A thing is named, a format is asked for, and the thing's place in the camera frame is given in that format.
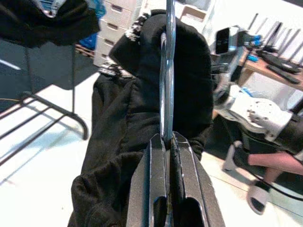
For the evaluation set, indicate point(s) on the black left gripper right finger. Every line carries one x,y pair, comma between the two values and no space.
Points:
196,189

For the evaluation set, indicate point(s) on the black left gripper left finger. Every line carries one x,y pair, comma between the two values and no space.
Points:
146,184

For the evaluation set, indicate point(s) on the black shirt with white print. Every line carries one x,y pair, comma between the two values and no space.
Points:
113,123

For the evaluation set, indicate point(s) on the grey slide sandal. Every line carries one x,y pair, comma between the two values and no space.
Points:
258,198
230,156

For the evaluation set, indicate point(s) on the person bare leg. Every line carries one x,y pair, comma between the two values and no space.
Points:
272,163

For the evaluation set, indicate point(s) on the black metal clothes rack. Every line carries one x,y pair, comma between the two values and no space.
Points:
47,104

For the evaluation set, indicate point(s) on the wooden desk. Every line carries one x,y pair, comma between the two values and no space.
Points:
260,68

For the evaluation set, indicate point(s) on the wooden pallet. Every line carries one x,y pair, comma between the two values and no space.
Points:
85,50

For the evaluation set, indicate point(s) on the blue fabric bundle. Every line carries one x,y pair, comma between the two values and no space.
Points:
91,42

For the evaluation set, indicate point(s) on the white drawer cabinet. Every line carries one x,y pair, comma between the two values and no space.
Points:
113,26

